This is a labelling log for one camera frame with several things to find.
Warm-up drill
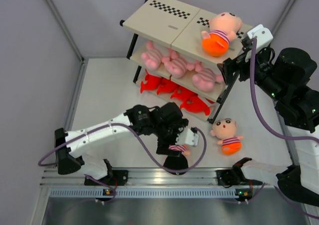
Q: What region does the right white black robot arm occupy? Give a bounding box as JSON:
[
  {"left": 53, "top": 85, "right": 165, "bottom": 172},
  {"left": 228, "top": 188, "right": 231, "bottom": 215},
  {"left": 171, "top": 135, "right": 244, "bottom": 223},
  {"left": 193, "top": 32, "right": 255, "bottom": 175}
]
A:
[{"left": 217, "top": 47, "right": 319, "bottom": 206}]

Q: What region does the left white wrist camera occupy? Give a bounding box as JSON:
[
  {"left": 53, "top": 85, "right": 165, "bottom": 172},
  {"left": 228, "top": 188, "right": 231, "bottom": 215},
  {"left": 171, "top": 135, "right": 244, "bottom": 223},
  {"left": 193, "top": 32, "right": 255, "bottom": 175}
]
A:
[{"left": 175, "top": 127, "right": 199, "bottom": 147}]

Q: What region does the beige three-tier shelf black frame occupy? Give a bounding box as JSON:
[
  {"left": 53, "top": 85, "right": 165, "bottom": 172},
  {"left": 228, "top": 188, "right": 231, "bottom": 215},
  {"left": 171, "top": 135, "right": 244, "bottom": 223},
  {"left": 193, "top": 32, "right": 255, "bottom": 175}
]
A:
[{"left": 119, "top": 0, "right": 255, "bottom": 125}]

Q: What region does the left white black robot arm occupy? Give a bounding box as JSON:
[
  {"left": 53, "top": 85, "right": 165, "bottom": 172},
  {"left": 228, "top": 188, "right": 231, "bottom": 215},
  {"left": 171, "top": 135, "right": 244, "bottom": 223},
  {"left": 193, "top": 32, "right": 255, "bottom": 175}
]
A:
[{"left": 55, "top": 102, "right": 198, "bottom": 185}]

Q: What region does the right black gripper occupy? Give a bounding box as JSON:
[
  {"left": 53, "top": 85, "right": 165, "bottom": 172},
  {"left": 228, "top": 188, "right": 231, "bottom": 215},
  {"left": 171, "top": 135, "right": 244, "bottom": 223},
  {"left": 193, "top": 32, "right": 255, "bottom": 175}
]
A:
[{"left": 217, "top": 45, "right": 285, "bottom": 102}]

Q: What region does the red whale plush rightmost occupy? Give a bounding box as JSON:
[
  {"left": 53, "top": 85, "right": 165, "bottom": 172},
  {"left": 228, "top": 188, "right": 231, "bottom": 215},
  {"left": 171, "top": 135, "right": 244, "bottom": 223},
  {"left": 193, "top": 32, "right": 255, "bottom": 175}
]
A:
[{"left": 179, "top": 96, "right": 215, "bottom": 115}]

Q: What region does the aluminium rail base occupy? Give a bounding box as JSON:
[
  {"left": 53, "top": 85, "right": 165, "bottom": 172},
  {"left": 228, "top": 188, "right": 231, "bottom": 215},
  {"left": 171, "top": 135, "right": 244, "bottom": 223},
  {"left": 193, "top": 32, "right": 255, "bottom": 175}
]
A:
[{"left": 40, "top": 168, "right": 228, "bottom": 187}]

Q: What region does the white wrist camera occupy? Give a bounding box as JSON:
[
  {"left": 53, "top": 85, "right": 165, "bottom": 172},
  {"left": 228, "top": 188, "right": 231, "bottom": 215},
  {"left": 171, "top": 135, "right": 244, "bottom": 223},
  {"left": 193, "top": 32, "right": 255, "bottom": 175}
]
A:
[
  {"left": 241, "top": 24, "right": 273, "bottom": 62},
  {"left": 175, "top": 127, "right": 199, "bottom": 147}
]

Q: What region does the boy doll black hair back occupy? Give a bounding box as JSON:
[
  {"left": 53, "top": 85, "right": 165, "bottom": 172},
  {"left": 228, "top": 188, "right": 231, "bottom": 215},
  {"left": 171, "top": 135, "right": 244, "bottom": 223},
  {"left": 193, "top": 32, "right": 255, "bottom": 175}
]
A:
[{"left": 163, "top": 145, "right": 191, "bottom": 170}]

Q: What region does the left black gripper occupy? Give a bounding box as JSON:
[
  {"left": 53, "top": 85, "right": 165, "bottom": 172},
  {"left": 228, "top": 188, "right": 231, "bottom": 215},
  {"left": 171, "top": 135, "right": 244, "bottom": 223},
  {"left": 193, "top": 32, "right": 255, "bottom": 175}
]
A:
[{"left": 153, "top": 120, "right": 188, "bottom": 157}]

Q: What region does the boy doll near shelf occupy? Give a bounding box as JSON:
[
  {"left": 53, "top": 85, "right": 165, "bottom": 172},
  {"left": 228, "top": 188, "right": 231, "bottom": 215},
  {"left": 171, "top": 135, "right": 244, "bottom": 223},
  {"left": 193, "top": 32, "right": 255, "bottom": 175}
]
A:
[{"left": 210, "top": 118, "right": 243, "bottom": 155}]

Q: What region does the grey slotted cable duct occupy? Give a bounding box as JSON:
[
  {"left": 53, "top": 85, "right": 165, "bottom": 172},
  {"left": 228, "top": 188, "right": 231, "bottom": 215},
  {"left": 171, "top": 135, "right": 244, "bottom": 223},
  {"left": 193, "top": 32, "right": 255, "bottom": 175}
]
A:
[{"left": 49, "top": 188, "right": 251, "bottom": 199}]

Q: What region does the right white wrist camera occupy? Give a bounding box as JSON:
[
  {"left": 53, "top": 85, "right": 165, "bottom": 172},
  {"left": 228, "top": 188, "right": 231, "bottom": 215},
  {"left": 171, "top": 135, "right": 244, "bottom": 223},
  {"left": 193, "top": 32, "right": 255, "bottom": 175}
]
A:
[{"left": 241, "top": 24, "right": 273, "bottom": 62}]

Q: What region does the red whale plush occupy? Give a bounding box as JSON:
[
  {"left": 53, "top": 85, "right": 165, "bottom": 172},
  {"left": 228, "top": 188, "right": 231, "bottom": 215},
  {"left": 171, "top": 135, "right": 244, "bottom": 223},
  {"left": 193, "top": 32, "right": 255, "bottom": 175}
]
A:
[
  {"left": 179, "top": 96, "right": 215, "bottom": 115},
  {"left": 140, "top": 70, "right": 162, "bottom": 93},
  {"left": 170, "top": 86, "right": 197, "bottom": 102},
  {"left": 157, "top": 78, "right": 178, "bottom": 95}
]

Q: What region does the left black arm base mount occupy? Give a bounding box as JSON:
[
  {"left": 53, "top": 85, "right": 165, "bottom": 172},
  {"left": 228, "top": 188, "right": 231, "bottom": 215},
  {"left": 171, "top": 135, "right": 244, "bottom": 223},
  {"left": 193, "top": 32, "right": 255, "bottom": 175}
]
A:
[{"left": 98, "top": 169, "right": 129, "bottom": 186}]

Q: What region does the red whale plush leftmost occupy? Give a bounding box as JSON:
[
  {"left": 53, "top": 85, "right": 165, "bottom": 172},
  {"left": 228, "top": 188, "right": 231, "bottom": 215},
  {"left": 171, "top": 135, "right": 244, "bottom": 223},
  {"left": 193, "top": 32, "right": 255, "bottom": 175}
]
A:
[{"left": 140, "top": 70, "right": 162, "bottom": 93}]

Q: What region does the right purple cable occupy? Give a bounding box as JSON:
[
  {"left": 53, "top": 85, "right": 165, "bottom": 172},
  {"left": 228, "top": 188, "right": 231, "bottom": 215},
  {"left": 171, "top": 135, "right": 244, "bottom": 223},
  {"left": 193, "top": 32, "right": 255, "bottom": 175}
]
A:
[{"left": 245, "top": 37, "right": 319, "bottom": 220}]

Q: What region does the boy doll face up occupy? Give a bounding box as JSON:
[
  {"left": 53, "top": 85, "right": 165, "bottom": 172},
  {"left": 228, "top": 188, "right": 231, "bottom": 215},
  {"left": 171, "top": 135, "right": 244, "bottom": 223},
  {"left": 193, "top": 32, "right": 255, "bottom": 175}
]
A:
[{"left": 201, "top": 12, "right": 243, "bottom": 57}]

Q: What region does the pink striped frog plush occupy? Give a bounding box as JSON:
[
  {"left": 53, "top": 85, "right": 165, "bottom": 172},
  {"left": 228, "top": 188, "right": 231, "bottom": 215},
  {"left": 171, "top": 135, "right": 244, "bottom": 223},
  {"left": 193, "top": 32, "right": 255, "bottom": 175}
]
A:
[
  {"left": 161, "top": 50, "right": 199, "bottom": 78},
  {"left": 192, "top": 63, "right": 224, "bottom": 92},
  {"left": 141, "top": 41, "right": 171, "bottom": 71}
]

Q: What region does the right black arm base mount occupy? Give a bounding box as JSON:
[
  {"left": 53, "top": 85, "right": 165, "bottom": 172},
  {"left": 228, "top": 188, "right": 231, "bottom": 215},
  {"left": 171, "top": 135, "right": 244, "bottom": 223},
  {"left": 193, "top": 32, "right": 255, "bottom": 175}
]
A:
[{"left": 216, "top": 169, "right": 262, "bottom": 187}]

